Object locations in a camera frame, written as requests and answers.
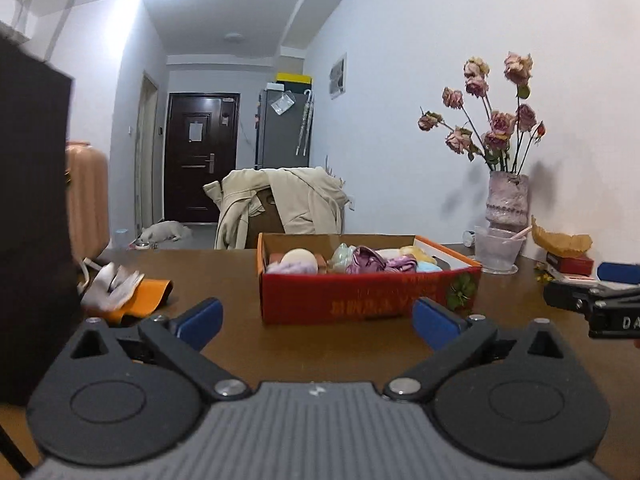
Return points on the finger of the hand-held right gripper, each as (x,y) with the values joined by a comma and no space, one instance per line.
(565,294)
(620,271)

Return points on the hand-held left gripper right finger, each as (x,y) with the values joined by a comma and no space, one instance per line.
(435,320)

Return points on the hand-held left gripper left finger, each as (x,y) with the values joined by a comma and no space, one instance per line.
(202,317)

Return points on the red cardboard box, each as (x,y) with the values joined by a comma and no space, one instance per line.
(350,295)

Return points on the lilac fuzzy cloth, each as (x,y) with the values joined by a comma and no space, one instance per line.
(285,269)

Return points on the light blue soft item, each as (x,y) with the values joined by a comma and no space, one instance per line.
(429,266)

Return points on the light green soft item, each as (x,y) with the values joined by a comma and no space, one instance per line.
(342,257)

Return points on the peach round soft ball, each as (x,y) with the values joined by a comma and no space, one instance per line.
(300,259)

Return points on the small red box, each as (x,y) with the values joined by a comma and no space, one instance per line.
(570,262)

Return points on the brown crinkled paper liner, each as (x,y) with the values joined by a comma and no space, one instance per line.
(560,240)

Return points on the orange cloth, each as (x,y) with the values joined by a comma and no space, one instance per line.
(147,295)

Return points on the lilac crumpled cloth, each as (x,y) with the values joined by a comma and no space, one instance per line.
(400,264)

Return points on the white and yellow plush toy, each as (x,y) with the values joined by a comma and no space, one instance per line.
(415,251)

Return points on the pink spoon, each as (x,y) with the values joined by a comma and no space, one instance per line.
(522,232)

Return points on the clear glass cup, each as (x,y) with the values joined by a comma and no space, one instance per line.
(495,252)

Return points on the small silver item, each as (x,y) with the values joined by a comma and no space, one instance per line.
(468,238)

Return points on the purple shiny cloth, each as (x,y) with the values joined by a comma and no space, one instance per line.
(367,260)

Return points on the white dog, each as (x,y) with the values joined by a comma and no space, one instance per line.
(165,232)

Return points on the rolled socks in box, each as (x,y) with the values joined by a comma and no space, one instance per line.
(275,258)

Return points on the pet food bowl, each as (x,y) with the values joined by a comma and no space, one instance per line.
(141,246)

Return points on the white gloves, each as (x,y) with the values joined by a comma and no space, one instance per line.
(112,285)

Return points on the pink textured vase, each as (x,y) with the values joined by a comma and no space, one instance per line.
(507,200)

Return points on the brown wooden chair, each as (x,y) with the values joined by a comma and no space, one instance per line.
(265,220)

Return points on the beige coat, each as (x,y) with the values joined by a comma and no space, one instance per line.
(300,200)

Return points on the dark entrance door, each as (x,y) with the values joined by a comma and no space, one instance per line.
(200,160)

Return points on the beige interior door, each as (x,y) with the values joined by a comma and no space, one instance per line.
(146,160)

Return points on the pink suitcase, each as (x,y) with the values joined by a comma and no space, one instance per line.
(87,195)

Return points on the dried roses bouquet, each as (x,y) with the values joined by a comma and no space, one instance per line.
(495,130)

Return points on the grey fridge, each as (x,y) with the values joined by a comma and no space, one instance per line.
(280,135)

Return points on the black paper bag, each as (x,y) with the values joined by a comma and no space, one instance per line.
(30,210)

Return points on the white folded umbrella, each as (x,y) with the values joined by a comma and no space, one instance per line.
(305,120)

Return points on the clear plastic pouch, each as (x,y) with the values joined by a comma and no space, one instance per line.
(281,103)

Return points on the yellow box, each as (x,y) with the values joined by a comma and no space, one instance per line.
(294,80)

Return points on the round ceiling lamp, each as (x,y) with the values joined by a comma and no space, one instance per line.
(234,37)

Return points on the white wall socket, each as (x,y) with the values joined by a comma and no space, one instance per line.
(351,202)

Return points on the framed wall panel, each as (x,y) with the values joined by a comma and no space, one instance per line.
(338,76)

